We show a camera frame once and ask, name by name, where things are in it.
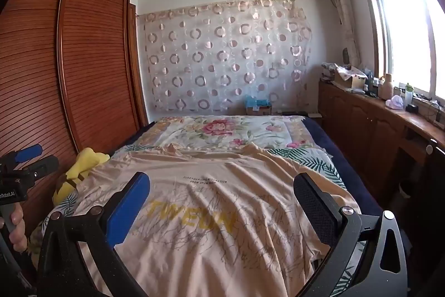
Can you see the open cardboard box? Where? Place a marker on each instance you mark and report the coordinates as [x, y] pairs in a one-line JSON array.
[[351, 77]]

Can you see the circle-patterned sheer curtain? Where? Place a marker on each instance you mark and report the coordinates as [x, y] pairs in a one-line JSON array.
[[222, 53]]

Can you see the wooden sideboard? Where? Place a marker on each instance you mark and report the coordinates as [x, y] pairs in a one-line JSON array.
[[361, 123]]

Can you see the person's left hand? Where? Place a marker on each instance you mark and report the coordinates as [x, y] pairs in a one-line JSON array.
[[16, 218]]

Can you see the yellow plush toy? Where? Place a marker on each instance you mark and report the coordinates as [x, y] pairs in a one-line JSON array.
[[85, 164]]

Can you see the beige printed t-shirt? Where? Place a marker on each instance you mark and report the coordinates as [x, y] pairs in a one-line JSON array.
[[208, 241]]

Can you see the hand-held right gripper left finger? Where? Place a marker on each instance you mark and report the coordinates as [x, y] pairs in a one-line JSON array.
[[128, 210]]

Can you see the wooden-framed window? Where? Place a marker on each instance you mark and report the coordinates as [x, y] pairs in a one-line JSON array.
[[410, 32]]

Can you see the beige bottle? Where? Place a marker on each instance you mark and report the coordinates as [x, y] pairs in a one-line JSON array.
[[385, 88]]

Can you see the wooden louvred wardrobe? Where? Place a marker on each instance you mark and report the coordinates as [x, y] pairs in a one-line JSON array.
[[94, 57]]

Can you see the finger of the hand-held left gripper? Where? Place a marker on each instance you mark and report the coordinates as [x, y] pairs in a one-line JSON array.
[[29, 152], [45, 163]]

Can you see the blue carton box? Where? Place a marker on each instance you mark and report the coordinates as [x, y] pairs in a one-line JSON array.
[[258, 105]]

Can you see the pale window curtain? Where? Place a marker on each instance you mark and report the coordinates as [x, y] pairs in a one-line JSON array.
[[342, 11]]

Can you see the floral quilt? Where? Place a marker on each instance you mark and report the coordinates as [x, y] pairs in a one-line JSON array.
[[215, 133]]

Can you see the green-capped bottle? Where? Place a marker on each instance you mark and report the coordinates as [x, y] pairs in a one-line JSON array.
[[409, 95]]

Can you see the pink cloth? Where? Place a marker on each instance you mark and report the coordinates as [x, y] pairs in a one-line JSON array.
[[394, 102]]

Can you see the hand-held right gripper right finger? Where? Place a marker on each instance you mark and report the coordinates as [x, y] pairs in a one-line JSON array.
[[313, 210]]

